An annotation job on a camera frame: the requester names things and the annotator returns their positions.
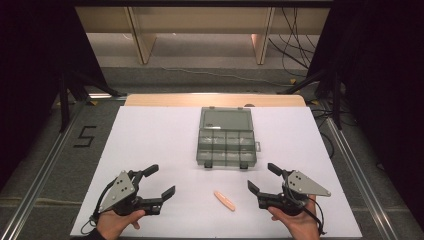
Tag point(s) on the white table sheet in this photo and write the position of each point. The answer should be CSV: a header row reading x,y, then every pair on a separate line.
x,y
173,150

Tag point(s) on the light wooden bench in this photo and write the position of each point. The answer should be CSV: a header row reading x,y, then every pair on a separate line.
x,y
206,20

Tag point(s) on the clear grey compartment box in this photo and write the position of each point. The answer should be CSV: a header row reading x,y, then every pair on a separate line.
x,y
226,138

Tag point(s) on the person's left hand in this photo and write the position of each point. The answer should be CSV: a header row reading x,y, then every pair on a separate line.
x,y
115,225

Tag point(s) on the black metal stand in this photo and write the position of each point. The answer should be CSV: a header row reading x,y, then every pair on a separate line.
x,y
65,100
336,100

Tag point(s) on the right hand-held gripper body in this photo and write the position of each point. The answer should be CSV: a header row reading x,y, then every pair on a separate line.
x,y
301,186

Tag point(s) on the small peach soft lure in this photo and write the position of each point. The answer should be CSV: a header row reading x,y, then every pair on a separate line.
x,y
224,200

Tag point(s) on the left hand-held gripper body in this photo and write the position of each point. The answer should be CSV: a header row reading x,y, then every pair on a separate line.
x,y
117,193

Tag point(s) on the wooden table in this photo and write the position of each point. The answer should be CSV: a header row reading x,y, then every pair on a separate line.
x,y
213,100

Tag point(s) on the person's right hand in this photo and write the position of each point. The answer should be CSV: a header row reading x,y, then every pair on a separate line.
x,y
298,225

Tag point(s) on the silver metal floor rail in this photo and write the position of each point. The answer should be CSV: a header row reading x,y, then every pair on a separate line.
x,y
43,166
360,180

